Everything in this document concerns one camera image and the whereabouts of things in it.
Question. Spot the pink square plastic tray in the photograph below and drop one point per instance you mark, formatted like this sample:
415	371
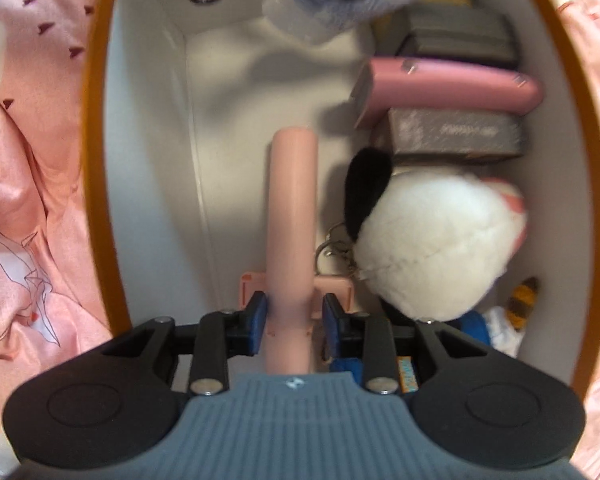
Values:
247	292

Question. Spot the blue round object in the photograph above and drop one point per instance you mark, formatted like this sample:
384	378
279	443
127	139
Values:
475	325

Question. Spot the orange small packet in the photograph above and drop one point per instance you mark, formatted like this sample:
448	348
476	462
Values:
408	374

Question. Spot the pink plastic tube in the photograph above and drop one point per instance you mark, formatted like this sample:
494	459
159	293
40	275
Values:
291	210

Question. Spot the metal keyring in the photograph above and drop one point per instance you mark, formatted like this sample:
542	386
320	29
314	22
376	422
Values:
332	250

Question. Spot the grey jewelry box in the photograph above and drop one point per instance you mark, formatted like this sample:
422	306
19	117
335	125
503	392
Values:
460	35

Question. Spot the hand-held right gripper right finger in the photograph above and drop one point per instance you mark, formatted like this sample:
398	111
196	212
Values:
332	327

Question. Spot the orange cardboard box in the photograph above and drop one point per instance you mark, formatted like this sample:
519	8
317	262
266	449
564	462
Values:
145	160

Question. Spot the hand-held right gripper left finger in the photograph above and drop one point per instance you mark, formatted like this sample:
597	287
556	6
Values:
259	325

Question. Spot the pink cylindrical tube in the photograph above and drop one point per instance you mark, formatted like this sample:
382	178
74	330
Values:
455	87

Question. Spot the white small toy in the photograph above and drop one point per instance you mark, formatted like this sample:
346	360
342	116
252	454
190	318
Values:
502	332

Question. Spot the yellow striped small toy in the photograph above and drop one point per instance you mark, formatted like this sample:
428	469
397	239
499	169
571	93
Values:
522	302

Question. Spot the dark printed card box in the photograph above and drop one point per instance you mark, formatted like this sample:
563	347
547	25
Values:
460	132

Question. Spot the pink printed bedsheet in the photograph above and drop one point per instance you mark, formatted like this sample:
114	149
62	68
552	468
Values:
30	210

